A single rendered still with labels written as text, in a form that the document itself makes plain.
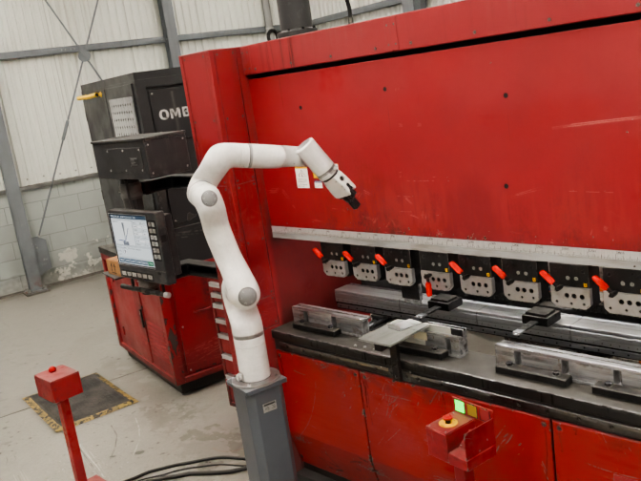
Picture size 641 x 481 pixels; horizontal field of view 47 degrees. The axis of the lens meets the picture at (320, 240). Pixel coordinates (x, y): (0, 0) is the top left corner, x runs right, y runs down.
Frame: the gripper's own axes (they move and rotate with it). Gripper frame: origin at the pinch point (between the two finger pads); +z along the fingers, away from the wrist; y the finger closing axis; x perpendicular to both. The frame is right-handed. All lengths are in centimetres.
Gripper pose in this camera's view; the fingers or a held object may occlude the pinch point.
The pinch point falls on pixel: (354, 203)
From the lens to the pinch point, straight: 292.8
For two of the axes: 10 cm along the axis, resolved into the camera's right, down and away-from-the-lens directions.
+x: -5.2, 7.1, -4.8
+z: 6.3, 7.0, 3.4
